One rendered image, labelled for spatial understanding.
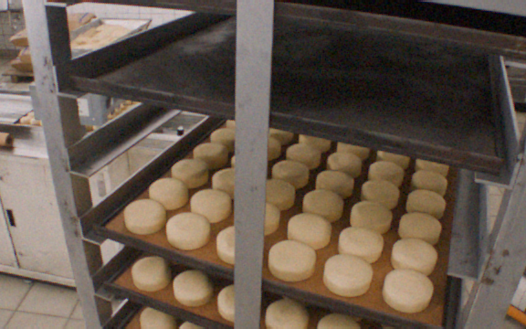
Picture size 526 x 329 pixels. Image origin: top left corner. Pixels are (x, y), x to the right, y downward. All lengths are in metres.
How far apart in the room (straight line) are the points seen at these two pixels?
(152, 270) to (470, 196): 0.39
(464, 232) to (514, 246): 0.08
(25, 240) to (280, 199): 2.14
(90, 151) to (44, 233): 1.99
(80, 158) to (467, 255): 0.41
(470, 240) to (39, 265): 2.43
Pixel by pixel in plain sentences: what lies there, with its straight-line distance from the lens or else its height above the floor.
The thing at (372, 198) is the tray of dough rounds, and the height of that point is 1.51.
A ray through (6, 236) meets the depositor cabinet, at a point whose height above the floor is 0.35.
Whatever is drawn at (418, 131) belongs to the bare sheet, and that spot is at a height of 1.67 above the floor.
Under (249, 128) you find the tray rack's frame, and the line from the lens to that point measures 0.41.
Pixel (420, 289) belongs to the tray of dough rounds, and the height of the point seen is 1.51.
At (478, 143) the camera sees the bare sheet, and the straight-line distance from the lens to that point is 0.43.
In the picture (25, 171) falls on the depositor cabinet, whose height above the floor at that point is 0.75.
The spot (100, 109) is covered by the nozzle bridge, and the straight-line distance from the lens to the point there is 2.00.
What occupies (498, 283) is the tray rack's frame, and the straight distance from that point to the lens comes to 0.43.
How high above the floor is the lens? 1.84
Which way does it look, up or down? 29 degrees down
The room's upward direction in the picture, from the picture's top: 2 degrees clockwise
